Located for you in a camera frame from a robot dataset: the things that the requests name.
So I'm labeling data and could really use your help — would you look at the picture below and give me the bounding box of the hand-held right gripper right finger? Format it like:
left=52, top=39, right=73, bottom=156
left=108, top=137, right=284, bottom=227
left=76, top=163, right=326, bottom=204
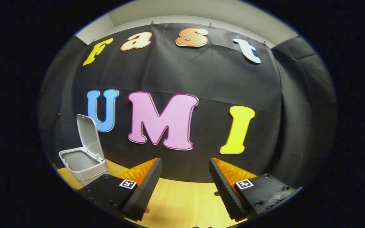
left=209, top=158, right=297, bottom=221

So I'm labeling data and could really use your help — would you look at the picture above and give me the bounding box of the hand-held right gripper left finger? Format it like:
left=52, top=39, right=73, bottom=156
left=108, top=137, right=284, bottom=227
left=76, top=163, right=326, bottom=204
left=76, top=158, right=163, bottom=221

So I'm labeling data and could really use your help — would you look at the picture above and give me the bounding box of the white desktop garbage bin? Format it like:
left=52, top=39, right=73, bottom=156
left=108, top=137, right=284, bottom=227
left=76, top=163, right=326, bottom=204
left=58, top=114, right=109, bottom=187

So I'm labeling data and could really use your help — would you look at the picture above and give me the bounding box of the wooden desktop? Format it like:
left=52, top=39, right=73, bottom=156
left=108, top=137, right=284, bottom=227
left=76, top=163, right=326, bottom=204
left=57, top=160, right=259, bottom=228

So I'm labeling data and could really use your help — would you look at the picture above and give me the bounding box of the black backdrop cloth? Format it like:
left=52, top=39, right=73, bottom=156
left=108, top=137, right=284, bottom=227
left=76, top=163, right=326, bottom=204
left=38, top=22, right=338, bottom=190

